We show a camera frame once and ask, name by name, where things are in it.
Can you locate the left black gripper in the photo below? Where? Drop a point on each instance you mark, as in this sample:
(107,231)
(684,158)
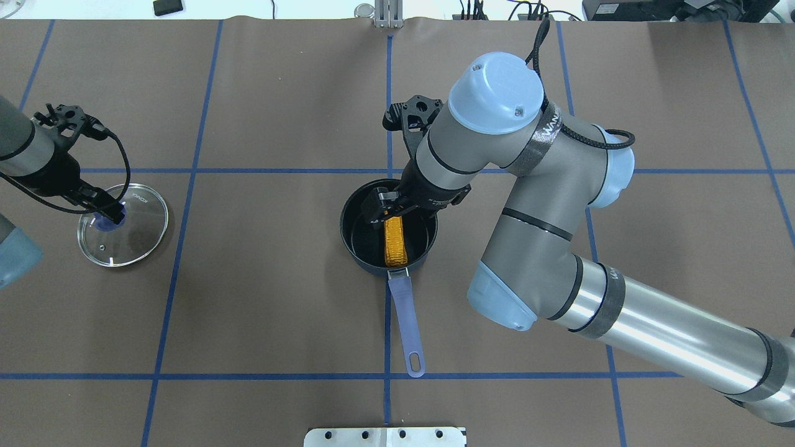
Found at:
(63,169)

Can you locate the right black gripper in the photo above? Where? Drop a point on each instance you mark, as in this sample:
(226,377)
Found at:
(418,192)

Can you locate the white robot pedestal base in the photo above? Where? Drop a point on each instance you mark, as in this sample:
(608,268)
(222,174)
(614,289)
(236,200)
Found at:
(387,436)

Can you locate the glass pot lid blue knob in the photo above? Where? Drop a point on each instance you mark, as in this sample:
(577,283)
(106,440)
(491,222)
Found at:
(142,229)

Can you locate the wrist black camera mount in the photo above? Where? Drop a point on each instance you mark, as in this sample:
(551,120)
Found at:
(65,124)
(414,114)

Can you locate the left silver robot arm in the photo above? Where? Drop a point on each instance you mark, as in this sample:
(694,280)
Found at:
(36,159)

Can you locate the dark blue saucepan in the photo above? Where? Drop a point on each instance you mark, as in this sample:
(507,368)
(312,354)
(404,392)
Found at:
(366,245)

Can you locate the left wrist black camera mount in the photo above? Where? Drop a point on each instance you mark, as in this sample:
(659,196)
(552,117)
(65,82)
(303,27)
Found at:
(65,124)

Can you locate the yellow corn cob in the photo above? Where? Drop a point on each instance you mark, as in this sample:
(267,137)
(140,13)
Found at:
(396,254)

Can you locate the aluminium frame post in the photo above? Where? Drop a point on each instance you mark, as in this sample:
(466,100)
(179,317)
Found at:
(388,14)

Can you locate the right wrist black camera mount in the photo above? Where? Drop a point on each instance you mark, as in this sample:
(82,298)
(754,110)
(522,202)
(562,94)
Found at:
(414,114)

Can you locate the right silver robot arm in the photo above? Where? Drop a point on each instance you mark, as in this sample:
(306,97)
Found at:
(497,113)

